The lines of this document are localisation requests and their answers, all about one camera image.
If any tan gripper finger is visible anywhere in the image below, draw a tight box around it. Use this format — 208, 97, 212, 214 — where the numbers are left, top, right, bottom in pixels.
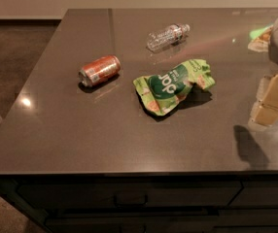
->
248, 73, 278, 128
248, 25, 272, 52

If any clear plastic water bottle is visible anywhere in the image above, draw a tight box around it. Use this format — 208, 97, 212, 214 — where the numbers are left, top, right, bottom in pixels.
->
147, 23, 191, 52

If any green chip bag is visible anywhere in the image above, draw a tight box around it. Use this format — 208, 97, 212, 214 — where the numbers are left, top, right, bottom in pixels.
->
133, 59, 215, 117

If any right dark cabinet drawer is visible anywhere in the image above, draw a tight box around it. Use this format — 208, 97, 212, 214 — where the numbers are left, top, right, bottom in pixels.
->
230, 181, 278, 207

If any dark cabinet drawer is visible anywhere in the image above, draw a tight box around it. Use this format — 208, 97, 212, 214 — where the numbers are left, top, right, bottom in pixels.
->
18, 182, 241, 210
230, 181, 278, 207

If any orange soda can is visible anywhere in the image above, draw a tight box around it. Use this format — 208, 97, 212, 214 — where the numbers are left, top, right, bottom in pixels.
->
79, 55, 121, 87

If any dark cabinet drawer front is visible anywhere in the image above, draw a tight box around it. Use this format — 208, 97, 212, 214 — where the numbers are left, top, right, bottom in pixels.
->
18, 182, 241, 210

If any dark drawer handle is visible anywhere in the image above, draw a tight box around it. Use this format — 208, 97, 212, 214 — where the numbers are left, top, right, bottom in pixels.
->
114, 193, 148, 208

